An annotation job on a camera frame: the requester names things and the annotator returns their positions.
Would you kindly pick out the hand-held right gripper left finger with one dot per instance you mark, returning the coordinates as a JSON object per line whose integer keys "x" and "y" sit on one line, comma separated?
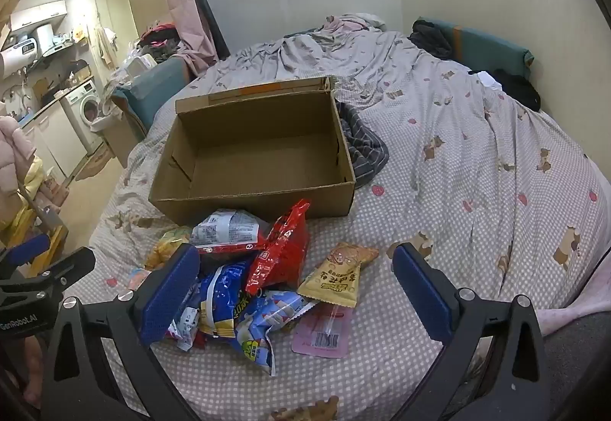
{"x": 169, "y": 294}

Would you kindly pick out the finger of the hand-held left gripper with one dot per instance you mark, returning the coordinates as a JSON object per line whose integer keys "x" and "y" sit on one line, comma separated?
{"x": 71, "y": 264}
{"x": 26, "y": 250}

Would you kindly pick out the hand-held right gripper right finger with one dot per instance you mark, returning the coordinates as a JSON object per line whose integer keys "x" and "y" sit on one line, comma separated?
{"x": 422, "y": 294}

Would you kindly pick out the white snack packet yellow label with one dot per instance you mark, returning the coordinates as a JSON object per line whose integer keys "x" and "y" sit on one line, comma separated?
{"x": 224, "y": 228}

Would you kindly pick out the tan snack packet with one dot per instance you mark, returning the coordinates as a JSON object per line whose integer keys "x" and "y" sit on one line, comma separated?
{"x": 334, "y": 281}

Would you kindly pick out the red snack packet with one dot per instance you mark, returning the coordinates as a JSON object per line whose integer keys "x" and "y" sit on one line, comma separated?
{"x": 281, "y": 258}

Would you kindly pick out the brown cardboard box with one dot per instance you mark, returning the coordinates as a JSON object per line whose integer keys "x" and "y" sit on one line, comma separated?
{"x": 262, "y": 163}

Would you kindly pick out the person's left hand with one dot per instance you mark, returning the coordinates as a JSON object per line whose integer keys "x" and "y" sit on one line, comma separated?
{"x": 34, "y": 373}

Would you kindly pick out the small white snack packet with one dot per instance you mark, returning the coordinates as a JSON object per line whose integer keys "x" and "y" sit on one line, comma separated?
{"x": 188, "y": 321}

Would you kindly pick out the small pink snack packet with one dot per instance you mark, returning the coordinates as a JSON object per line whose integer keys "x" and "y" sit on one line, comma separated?
{"x": 138, "y": 277}

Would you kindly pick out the yellow chips packet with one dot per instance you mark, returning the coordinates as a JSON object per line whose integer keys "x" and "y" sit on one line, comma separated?
{"x": 164, "y": 245}

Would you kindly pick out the dark blue snack packet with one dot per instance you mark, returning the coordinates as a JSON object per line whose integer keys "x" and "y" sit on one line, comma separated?
{"x": 224, "y": 292}

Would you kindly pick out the yellow chair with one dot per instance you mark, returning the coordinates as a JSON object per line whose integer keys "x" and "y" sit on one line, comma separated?
{"x": 33, "y": 192}

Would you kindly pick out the pink jacket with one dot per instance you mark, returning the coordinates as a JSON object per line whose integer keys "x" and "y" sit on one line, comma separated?
{"x": 12, "y": 153}

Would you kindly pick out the light blue snack packet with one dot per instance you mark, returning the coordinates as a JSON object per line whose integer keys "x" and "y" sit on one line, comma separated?
{"x": 267, "y": 321}

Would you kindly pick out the brown door mat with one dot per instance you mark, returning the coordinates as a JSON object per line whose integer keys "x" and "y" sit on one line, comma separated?
{"x": 95, "y": 163}

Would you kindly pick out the white kitchen cabinets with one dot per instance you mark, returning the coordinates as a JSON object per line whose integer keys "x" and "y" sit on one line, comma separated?
{"x": 52, "y": 139}

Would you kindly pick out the white washing machine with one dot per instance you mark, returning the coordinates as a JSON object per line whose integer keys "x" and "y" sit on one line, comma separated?
{"x": 81, "y": 110}

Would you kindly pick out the dark striped cloth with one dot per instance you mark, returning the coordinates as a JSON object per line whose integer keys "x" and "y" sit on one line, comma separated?
{"x": 363, "y": 149}

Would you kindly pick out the teal footboard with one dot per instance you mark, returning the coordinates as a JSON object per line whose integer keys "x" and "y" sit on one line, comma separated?
{"x": 152, "y": 91}

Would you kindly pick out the white water heater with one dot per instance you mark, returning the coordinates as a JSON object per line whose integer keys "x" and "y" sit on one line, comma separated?
{"x": 19, "y": 58}

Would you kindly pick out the white plastic box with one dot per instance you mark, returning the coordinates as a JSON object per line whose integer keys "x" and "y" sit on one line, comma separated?
{"x": 138, "y": 66}

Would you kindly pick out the hanging towel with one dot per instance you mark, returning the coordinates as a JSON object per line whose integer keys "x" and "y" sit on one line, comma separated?
{"x": 105, "y": 46}

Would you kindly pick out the black cloth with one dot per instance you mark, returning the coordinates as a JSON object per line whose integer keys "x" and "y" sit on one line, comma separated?
{"x": 518, "y": 89}

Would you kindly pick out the pile of clothes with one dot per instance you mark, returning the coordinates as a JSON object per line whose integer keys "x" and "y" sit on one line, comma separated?
{"x": 160, "y": 41}

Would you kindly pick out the black clothes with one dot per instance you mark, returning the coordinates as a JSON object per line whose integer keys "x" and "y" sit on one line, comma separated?
{"x": 429, "y": 39}

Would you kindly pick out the teal headboard cushion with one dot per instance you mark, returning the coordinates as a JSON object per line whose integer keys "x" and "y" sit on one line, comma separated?
{"x": 487, "y": 46}

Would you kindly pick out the crumpled pink quilt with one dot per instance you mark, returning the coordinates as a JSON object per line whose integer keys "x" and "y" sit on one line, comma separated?
{"x": 343, "y": 25}

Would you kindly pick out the white wall cabinet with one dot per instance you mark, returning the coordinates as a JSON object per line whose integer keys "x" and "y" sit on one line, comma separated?
{"x": 38, "y": 15}

